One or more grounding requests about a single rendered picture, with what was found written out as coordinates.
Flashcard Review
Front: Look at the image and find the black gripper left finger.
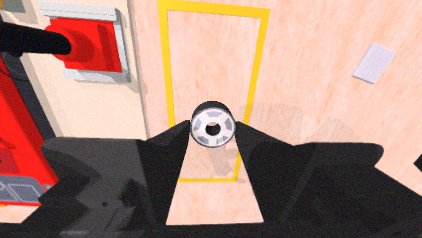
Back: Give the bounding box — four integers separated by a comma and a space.
41, 120, 190, 225

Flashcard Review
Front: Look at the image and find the yellow rectangular outline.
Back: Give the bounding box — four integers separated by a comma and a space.
158, 0, 270, 183

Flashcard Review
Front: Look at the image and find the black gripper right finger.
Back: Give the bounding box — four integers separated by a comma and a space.
234, 121, 384, 222

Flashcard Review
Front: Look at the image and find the black and white wheel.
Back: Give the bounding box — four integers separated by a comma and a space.
190, 101, 236, 148

